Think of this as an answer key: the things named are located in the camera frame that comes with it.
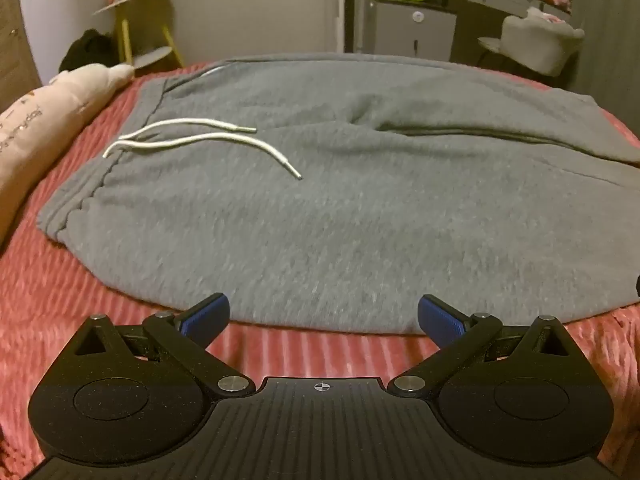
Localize grey sweat pants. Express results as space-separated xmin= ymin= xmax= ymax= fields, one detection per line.
xmin=36 ymin=51 xmax=640 ymax=335

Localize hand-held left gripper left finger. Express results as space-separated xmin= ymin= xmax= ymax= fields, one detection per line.
xmin=70 ymin=293 xmax=257 ymax=397

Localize white vertical pipe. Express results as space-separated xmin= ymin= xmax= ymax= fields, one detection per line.
xmin=335 ymin=0 xmax=347 ymax=54

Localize grey bedside cabinet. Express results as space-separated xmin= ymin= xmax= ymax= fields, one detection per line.
xmin=364 ymin=0 xmax=458 ymax=63

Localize pink plush pillow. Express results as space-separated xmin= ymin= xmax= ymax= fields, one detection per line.
xmin=0 ymin=64 xmax=136 ymax=251

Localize black bag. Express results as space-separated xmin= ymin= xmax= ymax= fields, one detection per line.
xmin=59 ymin=29 xmax=118 ymax=73

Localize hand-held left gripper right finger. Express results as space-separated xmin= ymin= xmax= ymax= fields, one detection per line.
xmin=387 ymin=294 xmax=571 ymax=396

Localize white upholstered chair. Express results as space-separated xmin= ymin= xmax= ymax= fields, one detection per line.
xmin=477 ymin=7 xmax=586 ymax=86

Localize pink ribbed blanket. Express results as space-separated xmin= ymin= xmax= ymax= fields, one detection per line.
xmin=0 ymin=57 xmax=640 ymax=480

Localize yellow side table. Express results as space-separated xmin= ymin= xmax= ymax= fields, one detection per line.
xmin=92 ymin=0 xmax=186 ymax=68

